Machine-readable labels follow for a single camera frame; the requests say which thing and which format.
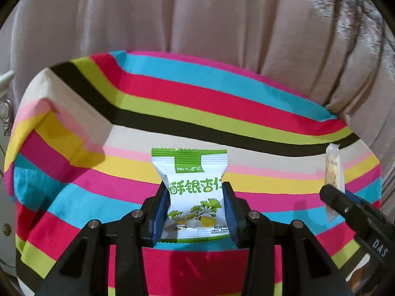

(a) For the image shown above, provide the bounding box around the white green leaf snack packet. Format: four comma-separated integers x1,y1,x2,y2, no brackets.
151,147,231,243

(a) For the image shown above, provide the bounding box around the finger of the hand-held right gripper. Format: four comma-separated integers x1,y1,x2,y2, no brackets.
343,189,371,210
319,184,369,238

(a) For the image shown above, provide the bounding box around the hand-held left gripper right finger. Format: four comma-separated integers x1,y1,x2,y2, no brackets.
222,182,352,296

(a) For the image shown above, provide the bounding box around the white carved furniture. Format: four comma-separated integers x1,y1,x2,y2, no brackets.
0,70,19,269

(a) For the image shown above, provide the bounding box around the clear packet with white cookie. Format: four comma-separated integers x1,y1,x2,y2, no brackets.
325,143,346,223

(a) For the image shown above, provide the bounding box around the beige curtain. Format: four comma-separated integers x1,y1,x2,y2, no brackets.
0,0,395,192

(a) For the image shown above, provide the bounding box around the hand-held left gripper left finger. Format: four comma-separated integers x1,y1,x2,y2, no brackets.
37,183,172,296

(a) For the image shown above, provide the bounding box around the striped colourful tablecloth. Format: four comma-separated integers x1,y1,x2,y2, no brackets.
4,50,384,296

